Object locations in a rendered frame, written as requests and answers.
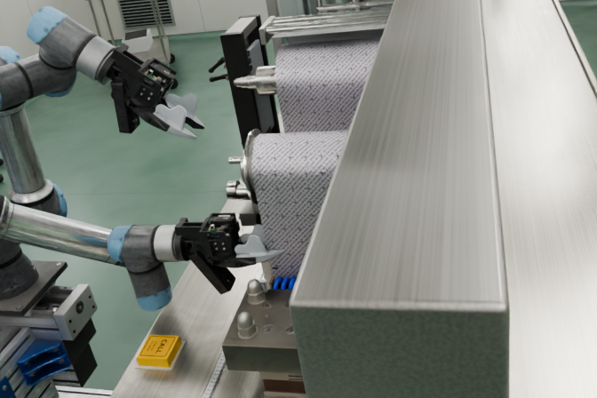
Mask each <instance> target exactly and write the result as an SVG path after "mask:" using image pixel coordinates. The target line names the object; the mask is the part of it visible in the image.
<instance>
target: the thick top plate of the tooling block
mask: <svg viewBox="0 0 597 398"><path fill-rule="evenodd" d="M247 290H248V289H247ZM247 290H246V292H245V293H244V295H243V299H242V301H241V303H240V306H239V307H238V309H237V311H236V313H235V317H234V319H233V321H232V323H231V325H230V327H229V329H228V332H227V334H226V336H225V338H224V341H223V343H222V349H223V353H224V356H225V360H226V364H227V369H228V370H245V371H261V372H277V373H293V374H302V372H301V367H300V362H299V354H298V349H297V344H296V339H295V335H294V330H293V326H292V320H291V312H290V308H289V298H290V296H291V292H292V290H267V292H264V293H265V294H266V297H267V298H266V300H265V301H264V302H263V303H261V304H258V305H252V304H250V303H249V302H248V300H247V298H248V294H247ZM241 312H248V313H249V314H250V315H251V317H252V319H253V321H254V322H255V326H256V327H257V328H258V334H257V335H256V336H255V337H254V338H250V339H241V338H239V337H238V327H237V324H238V321H237V319H238V315H239V314H240V313H241Z"/></svg>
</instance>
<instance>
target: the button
mask: <svg viewBox="0 0 597 398"><path fill-rule="evenodd" d="M180 346H181V340H180V337H179V336H170V335H149V336H148V338H147V340H146V342H145V344H144V345H143V347H142V348H141V350H140V351H139V354H138V355H137V357H136V359H137V362H138V365H139V366H154V367H170V366H171V363H172V361H173V360H174V358H175V356H176V354H177V352H178V351H179V348H180Z"/></svg>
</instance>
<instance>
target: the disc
mask: <svg viewBox="0 0 597 398"><path fill-rule="evenodd" d="M259 134H263V133H262V132H261V131H260V130H259V129H252V130H251V131H250V133H249V135H248V137H247V140H246V142H245V147H244V153H243V174H244V181H245V186H246V189H247V193H248V195H249V198H250V199H251V201H252V202H253V203H255V204H258V201H257V197H256V194H255V193H254V191H253V189H252V186H251V180H250V174H249V154H250V149H251V143H252V141H253V140H254V139H255V138H256V137H258V135H259Z"/></svg>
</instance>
